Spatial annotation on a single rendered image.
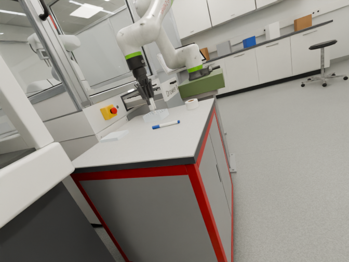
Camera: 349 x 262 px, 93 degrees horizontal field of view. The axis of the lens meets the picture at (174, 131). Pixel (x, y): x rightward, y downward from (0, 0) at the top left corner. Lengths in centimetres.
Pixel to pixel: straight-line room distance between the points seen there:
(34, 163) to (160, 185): 36
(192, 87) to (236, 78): 288
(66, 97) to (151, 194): 67
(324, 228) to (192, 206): 83
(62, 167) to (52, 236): 21
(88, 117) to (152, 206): 57
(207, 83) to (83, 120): 83
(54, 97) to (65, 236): 68
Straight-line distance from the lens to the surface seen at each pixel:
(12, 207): 54
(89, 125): 99
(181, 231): 75
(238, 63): 408
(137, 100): 117
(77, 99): 98
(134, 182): 65
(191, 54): 137
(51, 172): 57
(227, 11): 447
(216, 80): 126
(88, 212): 160
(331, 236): 126
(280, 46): 420
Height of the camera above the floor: 99
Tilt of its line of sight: 20 degrees down
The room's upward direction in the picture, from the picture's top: 19 degrees counter-clockwise
